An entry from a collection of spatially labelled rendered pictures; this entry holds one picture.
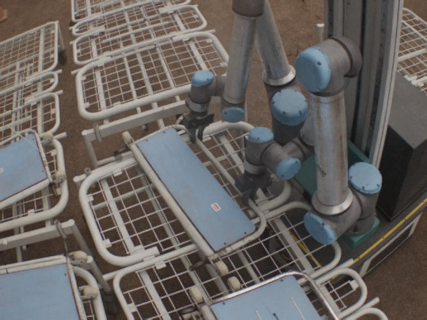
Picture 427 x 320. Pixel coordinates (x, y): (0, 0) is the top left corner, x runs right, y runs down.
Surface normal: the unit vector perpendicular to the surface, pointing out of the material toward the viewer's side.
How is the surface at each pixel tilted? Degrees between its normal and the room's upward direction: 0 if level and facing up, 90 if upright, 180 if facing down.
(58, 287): 7
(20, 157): 5
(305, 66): 83
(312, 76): 83
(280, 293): 5
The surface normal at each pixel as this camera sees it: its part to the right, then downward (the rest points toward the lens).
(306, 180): -0.07, -0.67
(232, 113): 0.04, 0.79
